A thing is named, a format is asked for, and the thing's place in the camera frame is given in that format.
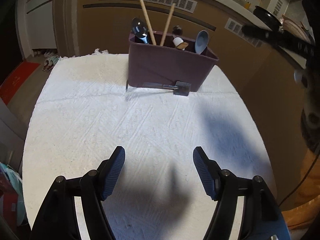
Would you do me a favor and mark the blue plastic spoon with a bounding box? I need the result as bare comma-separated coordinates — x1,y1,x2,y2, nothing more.
195,30,209,54

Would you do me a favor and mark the small shovel-shaped metal spoon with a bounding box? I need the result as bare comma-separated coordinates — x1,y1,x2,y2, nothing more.
143,81,191,96

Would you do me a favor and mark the wooden spoon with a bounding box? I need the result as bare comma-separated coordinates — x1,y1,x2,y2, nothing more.
176,42,189,50

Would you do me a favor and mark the white plastic spoon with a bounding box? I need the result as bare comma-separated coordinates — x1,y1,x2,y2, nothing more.
173,37,184,48

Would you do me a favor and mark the wooden chopstick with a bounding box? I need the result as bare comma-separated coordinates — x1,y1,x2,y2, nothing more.
160,3,175,47
139,0,157,46

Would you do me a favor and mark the large dark metal spoon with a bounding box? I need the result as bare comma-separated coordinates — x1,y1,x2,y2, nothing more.
131,17,150,44

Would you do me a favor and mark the orange sleeve forearm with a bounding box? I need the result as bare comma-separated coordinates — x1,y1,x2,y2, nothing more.
282,158,320,230

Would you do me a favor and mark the black pot on counter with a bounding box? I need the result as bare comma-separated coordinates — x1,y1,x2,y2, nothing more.
253,5,281,31

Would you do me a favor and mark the white textured table cloth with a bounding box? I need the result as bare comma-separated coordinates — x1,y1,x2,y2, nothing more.
23,53,277,239

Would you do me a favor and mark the dark purple utensil holder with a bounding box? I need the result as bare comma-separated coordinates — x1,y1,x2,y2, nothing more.
127,32,219,92

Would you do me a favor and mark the red floor mat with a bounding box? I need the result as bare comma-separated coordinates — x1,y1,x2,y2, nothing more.
1,61,40,105

